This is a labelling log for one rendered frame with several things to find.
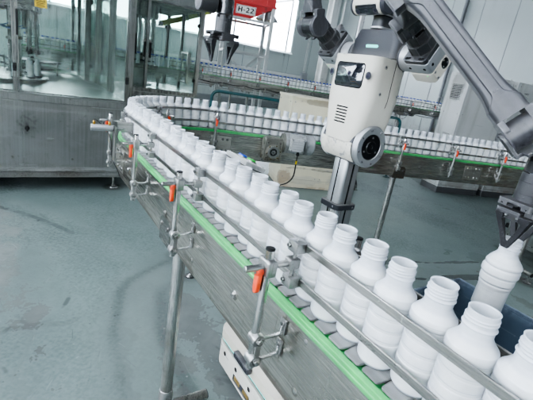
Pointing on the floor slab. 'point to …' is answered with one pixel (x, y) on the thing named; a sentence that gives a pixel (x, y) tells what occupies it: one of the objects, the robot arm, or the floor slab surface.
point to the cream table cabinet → (320, 178)
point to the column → (331, 27)
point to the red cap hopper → (243, 10)
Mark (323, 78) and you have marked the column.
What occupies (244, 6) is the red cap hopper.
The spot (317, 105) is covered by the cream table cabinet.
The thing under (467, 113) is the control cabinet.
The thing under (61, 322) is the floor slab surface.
